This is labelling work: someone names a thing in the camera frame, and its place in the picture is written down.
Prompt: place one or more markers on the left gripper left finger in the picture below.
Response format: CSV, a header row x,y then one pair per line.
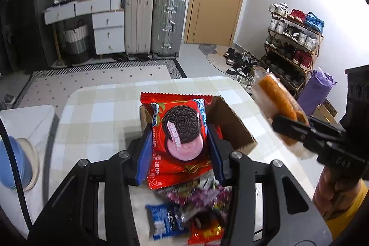
x,y
145,155

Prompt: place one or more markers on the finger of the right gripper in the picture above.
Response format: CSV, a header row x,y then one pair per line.
x,y
305,133

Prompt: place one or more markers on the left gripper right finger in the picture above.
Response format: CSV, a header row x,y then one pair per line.
x,y
219,152

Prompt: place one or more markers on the red oreo cookie packet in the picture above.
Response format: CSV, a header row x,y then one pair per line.
x,y
179,150

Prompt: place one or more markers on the orange bread packet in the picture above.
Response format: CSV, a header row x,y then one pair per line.
x,y
273,98

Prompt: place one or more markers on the person right hand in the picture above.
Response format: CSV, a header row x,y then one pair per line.
x,y
327,189

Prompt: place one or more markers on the SF cardboard box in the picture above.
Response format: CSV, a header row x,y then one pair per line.
x,y
218,113

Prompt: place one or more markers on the purple candy packet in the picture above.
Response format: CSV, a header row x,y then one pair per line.
x,y
200,195

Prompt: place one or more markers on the purple bag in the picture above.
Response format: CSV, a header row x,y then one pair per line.
x,y
315,91

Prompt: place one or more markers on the checkered tablecloth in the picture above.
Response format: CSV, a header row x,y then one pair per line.
x,y
97,122

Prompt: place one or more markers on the shoe rack with shoes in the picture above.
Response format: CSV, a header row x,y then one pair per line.
x,y
292,45

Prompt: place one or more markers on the beige plate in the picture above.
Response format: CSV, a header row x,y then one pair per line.
x,y
31,170

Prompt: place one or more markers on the striped laundry basket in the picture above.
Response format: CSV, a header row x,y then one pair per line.
x,y
76,42

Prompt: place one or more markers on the silver suitcase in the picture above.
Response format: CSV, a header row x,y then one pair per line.
x,y
167,27

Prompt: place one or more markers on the white drawer desk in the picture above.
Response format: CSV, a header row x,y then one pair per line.
x,y
105,20

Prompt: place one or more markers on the beige suitcase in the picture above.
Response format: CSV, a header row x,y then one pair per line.
x,y
138,24

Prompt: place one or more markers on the black refrigerator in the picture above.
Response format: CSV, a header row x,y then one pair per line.
x,y
29,42

